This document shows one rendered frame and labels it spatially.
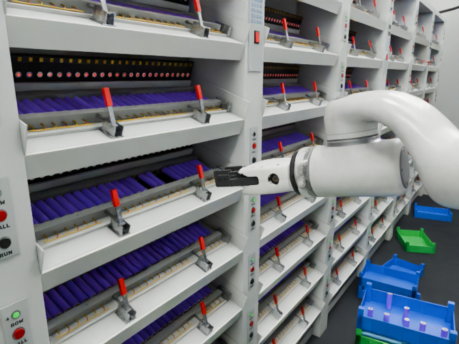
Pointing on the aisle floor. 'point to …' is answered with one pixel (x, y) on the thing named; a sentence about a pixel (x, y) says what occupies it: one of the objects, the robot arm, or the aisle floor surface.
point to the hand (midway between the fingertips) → (229, 176)
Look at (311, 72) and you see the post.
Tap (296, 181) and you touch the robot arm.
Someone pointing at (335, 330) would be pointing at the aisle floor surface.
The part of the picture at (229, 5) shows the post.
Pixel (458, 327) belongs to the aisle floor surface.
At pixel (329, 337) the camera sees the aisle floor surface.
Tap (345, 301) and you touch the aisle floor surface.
